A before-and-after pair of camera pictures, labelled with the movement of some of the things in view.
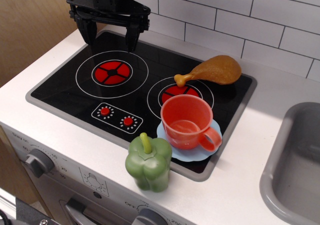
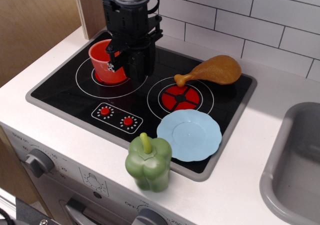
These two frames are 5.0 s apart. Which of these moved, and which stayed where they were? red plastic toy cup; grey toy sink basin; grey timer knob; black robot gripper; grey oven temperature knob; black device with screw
Moved: black robot gripper; red plastic toy cup
Stayed: grey timer knob; black device with screw; grey oven temperature knob; grey toy sink basin
